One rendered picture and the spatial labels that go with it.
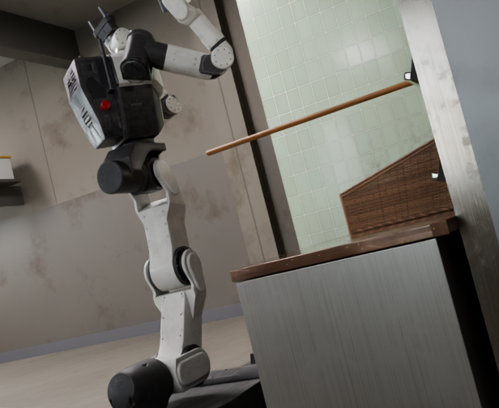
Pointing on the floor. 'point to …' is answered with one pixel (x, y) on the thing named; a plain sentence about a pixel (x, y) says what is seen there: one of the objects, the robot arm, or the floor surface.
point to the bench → (372, 322)
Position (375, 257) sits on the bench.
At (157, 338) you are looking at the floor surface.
